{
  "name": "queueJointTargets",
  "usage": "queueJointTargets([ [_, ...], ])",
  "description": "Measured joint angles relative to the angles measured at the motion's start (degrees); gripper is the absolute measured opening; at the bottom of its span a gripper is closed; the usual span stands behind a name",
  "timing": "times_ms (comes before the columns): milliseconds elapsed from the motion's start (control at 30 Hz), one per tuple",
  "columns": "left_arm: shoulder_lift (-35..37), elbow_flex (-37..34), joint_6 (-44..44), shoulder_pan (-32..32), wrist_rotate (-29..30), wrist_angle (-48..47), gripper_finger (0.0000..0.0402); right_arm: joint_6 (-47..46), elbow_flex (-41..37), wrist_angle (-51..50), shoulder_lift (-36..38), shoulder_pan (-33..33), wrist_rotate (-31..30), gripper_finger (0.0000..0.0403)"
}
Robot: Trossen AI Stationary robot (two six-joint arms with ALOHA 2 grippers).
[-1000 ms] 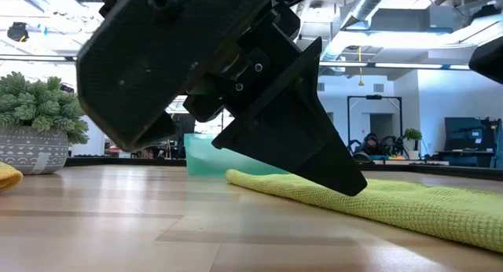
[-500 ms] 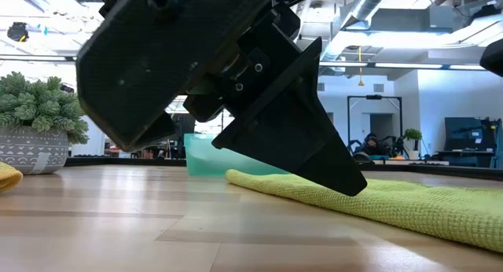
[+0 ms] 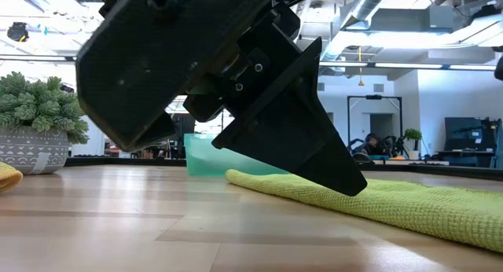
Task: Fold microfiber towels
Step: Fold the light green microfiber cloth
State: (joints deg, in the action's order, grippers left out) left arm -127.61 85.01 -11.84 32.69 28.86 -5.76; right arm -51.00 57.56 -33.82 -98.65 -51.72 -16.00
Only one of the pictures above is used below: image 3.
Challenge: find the black gantry frame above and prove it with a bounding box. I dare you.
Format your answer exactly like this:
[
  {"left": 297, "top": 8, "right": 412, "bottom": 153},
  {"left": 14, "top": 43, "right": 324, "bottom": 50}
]
[{"left": 347, "top": 94, "right": 404, "bottom": 155}]

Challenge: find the lime green microfiber towel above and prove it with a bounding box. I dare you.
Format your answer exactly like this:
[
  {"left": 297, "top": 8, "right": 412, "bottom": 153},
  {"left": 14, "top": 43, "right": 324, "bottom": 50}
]
[{"left": 224, "top": 168, "right": 503, "bottom": 254}]

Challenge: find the black background monitor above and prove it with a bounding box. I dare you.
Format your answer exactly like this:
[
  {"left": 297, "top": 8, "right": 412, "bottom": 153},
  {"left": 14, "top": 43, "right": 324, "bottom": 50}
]
[{"left": 172, "top": 112, "right": 196, "bottom": 136}]

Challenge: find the silver ventilation duct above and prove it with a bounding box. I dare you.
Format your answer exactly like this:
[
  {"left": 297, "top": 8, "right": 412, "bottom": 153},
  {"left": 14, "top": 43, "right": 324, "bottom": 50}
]
[{"left": 320, "top": 0, "right": 396, "bottom": 61}]

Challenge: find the succulent plant in patterned pot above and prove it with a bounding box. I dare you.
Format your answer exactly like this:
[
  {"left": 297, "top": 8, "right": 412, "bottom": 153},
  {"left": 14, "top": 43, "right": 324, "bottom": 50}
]
[{"left": 0, "top": 70, "right": 91, "bottom": 176}]

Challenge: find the teal plastic bin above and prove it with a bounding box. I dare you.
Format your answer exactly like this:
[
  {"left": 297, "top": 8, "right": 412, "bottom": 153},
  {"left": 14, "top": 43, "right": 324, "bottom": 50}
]
[{"left": 183, "top": 132, "right": 291, "bottom": 178}]

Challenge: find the yellow microfiber towel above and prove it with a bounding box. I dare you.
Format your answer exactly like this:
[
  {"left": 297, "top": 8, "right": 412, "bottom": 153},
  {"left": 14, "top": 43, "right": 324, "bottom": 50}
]
[{"left": 0, "top": 161, "right": 24, "bottom": 193}]

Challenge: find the black ceiling cable reel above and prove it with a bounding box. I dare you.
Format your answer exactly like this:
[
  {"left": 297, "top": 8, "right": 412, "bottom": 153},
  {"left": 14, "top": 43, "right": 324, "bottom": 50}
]
[{"left": 6, "top": 21, "right": 30, "bottom": 42}]

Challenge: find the black metal table frame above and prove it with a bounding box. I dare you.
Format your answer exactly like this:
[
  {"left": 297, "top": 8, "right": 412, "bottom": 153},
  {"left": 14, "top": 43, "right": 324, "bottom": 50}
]
[{"left": 64, "top": 156, "right": 503, "bottom": 182}]

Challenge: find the dark background monitor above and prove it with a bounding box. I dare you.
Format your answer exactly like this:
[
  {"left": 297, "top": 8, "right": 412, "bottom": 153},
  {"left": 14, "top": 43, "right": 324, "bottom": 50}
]
[{"left": 443, "top": 116, "right": 498, "bottom": 152}]

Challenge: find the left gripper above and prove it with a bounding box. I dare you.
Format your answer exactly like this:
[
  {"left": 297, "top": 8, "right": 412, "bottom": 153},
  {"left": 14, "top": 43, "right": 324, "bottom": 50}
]
[{"left": 75, "top": 0, "right": 369, "bottom": 197}]

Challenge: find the linear ceiling light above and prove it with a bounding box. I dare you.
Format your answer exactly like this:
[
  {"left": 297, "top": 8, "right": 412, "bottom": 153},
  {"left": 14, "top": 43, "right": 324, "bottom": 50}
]
[{"left": 0, "top": 54, "right": 498, "bottom": 72}]

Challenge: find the person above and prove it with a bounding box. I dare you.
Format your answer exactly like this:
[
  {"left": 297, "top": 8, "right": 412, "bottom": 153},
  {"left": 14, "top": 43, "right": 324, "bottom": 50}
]
[{"left": 362, "top": 132, "right": 383, "bottom": 156}]

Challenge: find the small background plant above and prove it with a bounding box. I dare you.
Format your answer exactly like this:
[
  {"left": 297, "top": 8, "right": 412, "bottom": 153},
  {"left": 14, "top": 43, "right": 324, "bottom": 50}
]
[{"left": 403, "top": 127, "right": 424, "bottom": 147}]

